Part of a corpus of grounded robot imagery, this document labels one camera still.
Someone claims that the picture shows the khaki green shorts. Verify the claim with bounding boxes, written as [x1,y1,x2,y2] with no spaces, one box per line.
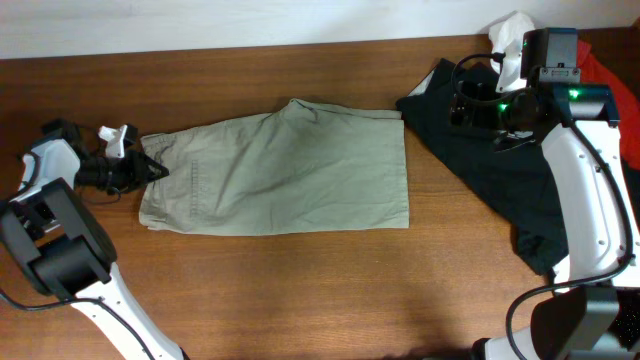
[139,99,409,236]

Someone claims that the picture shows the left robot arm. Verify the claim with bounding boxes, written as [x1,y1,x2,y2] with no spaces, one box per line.
[1,119,187,359]

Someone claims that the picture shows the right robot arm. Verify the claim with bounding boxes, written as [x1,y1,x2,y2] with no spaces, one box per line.
[450,28,639,359]

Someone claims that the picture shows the white garment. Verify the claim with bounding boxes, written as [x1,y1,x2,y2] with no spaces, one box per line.
[488,12,534,94]

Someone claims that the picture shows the black shorts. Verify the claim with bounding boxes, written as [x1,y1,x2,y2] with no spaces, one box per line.
[396,59,568,275]

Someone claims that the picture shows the red garment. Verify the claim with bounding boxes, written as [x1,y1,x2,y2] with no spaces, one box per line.
[575,38,640,172]

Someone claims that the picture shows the white paper sheet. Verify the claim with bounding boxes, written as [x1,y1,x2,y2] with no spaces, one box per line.
[549,255,571,285]

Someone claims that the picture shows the left gripper white camera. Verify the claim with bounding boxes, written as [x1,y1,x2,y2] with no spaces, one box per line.
[98,124,138,159]

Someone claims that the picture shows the gripper white camera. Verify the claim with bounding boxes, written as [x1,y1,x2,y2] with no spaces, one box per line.
[98,124,138,159]
[491,49,527,94]

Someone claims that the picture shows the right gripper white camera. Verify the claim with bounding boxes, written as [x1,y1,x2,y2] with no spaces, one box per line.
[491,49,527,94]

